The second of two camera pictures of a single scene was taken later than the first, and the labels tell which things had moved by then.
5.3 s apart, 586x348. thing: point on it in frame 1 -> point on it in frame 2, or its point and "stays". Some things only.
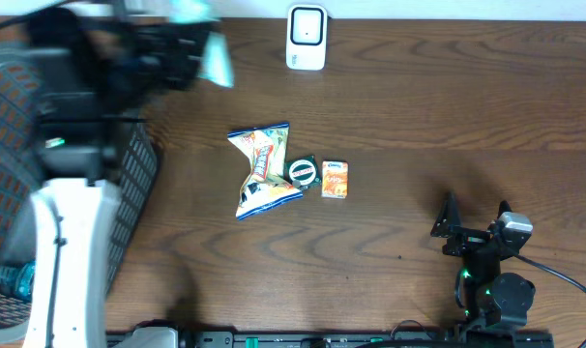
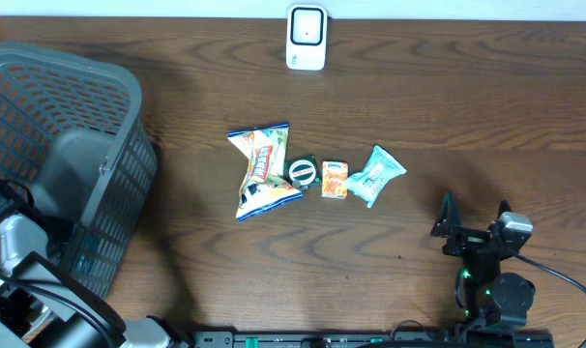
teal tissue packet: (216, 63) -> (379, 170)
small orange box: (335, 179) stays
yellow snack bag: (264, 188) stays
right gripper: (468, 239) stays
